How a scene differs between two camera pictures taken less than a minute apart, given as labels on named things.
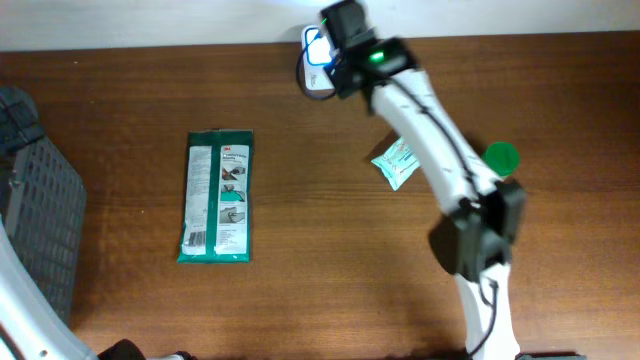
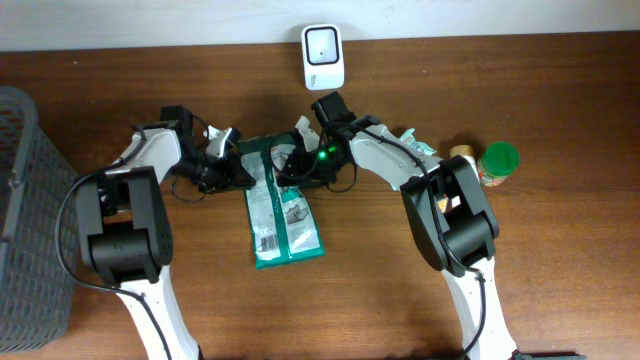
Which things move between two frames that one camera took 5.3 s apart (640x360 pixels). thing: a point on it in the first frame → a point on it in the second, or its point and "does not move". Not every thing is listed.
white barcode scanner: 316,54 does not move
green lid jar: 503,157 does not move
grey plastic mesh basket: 43,202 does not move
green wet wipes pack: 217,206 → 285,224
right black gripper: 330,69 → 307,170
